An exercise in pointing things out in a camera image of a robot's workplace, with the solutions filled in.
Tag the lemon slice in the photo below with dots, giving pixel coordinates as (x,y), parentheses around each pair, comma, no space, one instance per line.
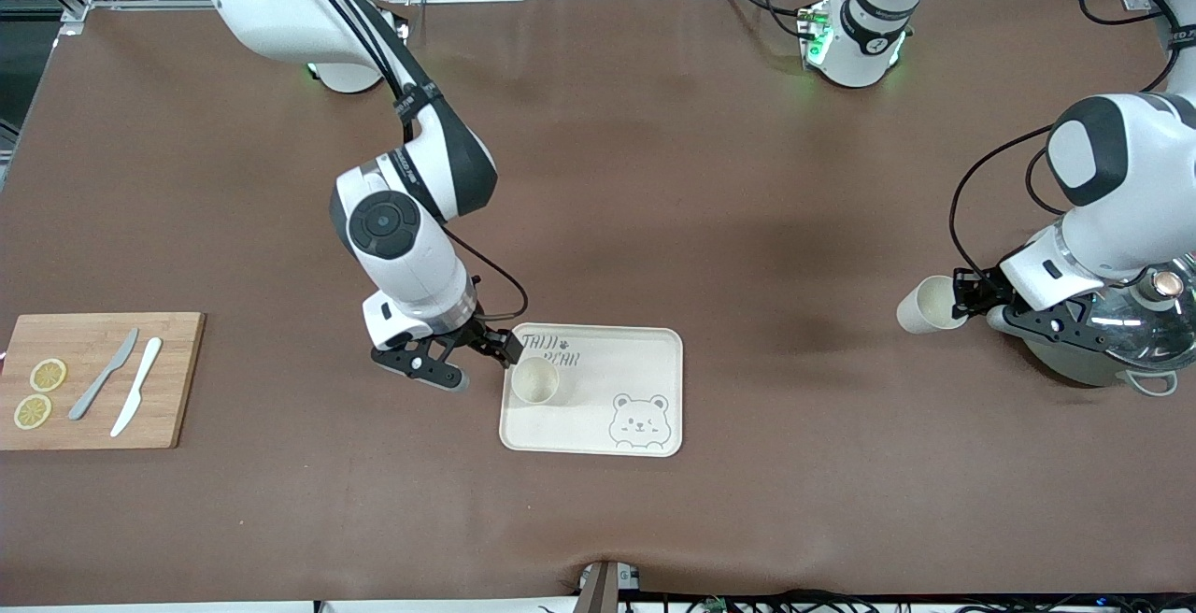
(33,411)
(48,375)

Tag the white plastic knife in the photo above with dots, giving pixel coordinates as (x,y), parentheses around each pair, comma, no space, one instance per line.
(137,387)

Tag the white plastic cup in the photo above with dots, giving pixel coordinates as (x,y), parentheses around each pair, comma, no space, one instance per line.
(535,381)
(925,309)

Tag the grey plastic knife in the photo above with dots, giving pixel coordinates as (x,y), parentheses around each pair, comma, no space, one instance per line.
(103,375)

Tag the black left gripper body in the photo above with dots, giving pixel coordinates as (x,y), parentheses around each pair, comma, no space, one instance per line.
(978,290)

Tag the bamboo cutting board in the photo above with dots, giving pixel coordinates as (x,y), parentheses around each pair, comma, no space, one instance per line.
(177,361)

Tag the metal camera stand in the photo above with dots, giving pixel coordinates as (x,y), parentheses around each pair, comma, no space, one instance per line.
(598,594)

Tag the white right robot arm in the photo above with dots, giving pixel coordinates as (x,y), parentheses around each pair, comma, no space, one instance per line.
(280,6)

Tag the glass pot lid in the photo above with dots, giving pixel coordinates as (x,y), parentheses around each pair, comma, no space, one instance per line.
(1163,288)

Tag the cream bear print tray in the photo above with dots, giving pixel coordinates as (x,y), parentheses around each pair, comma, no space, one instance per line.
(598,417)

